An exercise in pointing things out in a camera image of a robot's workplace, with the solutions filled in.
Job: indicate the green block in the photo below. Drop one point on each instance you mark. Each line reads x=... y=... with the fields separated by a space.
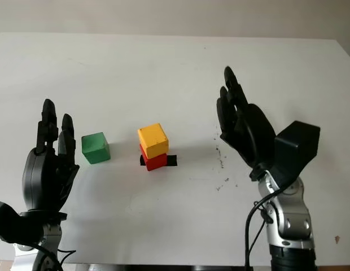
x=96 y=149

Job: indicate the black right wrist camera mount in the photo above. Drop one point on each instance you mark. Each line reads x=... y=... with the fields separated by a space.
x=296 y=146

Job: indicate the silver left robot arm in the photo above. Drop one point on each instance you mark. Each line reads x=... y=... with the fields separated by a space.
x=50 y=234

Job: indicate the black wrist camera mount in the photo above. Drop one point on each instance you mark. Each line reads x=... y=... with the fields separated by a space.
x=296 y=146
x=11 y=223

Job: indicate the red block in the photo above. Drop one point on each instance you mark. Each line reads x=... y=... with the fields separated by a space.
x=156 y=163

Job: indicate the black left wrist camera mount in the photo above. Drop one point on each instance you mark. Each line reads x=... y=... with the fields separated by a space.
x=11 y=223

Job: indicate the dark grey robot torso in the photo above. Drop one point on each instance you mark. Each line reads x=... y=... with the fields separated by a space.
x=163 y=267

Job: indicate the yellow block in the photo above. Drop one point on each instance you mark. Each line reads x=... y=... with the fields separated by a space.
x=153 y=139

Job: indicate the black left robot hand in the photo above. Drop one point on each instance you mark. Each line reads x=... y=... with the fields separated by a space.
x=39 y=178

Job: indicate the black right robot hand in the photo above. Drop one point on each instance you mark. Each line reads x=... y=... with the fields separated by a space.
x=254 y=135

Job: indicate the black tape mark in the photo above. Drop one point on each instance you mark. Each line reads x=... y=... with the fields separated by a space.
x=172 y=161

